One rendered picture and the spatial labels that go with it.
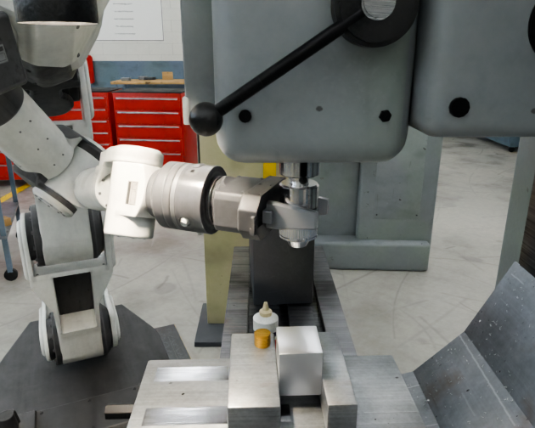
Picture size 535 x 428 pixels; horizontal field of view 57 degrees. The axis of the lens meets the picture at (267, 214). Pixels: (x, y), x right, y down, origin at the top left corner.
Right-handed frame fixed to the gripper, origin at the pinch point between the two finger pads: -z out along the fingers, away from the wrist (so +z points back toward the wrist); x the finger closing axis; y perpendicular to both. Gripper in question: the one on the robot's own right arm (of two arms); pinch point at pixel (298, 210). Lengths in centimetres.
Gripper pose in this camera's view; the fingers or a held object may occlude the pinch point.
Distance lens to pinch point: 59.0
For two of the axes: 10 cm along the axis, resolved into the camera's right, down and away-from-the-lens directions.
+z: -9.4, -1.2, 3.1
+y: -0.1, 9.5, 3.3
